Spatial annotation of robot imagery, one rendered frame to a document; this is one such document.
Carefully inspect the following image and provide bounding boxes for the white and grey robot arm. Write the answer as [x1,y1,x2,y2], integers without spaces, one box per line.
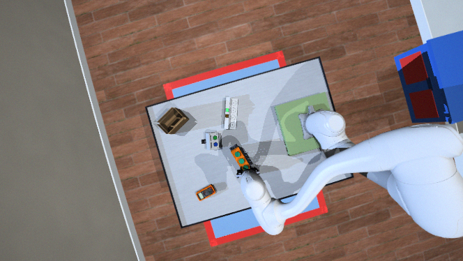
[241,105,463,238]

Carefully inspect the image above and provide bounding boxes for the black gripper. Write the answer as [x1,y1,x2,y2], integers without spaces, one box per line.
[236,165,260,178]

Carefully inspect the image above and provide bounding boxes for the orange multimeter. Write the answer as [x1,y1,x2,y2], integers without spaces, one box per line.
[196,184,215,201]

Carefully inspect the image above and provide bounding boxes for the brown cardboard box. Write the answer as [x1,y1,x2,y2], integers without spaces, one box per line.
[157,107,189,135]

